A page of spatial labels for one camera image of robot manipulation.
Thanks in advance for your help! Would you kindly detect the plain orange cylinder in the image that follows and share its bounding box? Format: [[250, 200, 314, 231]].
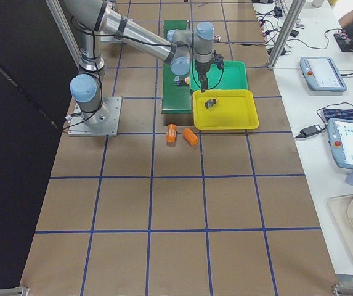
[[182, 128, 199, 146]]

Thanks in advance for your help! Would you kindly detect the green conveyor belt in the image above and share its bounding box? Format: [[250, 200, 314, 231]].
[[161, 20, 193, 115]]

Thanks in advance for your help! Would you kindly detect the teach pendant far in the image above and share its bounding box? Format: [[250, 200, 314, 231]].
[[299, 57, 347, 93]]

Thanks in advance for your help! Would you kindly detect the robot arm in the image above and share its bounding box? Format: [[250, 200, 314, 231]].
[[65, 1, 224, 136]]

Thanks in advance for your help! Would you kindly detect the yellow push button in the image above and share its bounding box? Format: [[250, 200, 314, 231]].
[[204, 97, 217, 109]]

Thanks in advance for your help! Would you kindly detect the teach pendant near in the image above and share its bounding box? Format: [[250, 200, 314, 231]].
[[327, 118, 353, 169]]

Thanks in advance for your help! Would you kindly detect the aluminium frame post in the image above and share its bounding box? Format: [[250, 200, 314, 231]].
[[267, 0, 306, 70]]

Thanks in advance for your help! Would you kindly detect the black power adapter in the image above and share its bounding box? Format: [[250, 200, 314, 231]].
[[299, 125, 322, 138]]

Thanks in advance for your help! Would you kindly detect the orange cylinder with 4680 label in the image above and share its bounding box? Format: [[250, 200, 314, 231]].
[[166, 123, 177, 143]]

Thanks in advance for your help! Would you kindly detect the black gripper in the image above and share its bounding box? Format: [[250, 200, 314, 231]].
[[195, 52, 224, 93]]

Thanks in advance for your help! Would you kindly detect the teach pendant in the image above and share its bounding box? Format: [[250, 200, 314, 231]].
[[327, 118, 353, 169], [299, 57, 347, 93]]

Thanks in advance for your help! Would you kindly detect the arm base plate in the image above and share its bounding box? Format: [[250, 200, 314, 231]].
[[67, 96, 123, 136]]

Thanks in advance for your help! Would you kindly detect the blue patterned cloth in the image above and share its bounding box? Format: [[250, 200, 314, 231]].
[[322, 108, 353, 124]]

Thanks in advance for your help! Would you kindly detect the green plastic tray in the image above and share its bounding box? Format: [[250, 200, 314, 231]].
[[207, 60, 249, 89]]

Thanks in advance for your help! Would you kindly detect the yellow plastic tray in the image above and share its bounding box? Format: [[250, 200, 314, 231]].
[[192, 89, 259, 130]]

